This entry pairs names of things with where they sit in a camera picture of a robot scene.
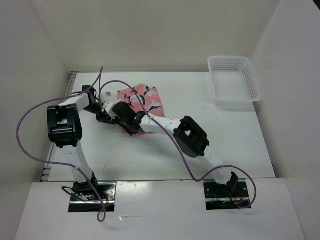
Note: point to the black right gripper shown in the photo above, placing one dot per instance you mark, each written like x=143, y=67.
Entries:
x=116, y=119

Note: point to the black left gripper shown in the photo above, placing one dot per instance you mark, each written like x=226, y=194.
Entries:
x=104, y=118

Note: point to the pink shark print shorts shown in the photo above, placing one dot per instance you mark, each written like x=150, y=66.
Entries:
x=149, y=97

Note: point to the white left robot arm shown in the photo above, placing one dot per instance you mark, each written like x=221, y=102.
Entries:
x=83, y=176

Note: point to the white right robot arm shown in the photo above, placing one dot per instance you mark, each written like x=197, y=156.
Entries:
x=187, y=135

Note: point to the white perforated plastic basket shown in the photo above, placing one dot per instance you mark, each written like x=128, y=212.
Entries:
x=235, y=84

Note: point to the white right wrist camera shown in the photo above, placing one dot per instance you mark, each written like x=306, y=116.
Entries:
x=108, y=108

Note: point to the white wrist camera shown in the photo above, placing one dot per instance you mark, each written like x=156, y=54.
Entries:
x=104, y=96
x=108, y=108

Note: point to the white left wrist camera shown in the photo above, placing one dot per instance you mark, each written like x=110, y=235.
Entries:
x=104, y=96

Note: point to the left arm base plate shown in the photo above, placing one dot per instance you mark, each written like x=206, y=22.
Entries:
x=85, y=203

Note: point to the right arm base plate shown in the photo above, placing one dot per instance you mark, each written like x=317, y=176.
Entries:
x=217, y=197

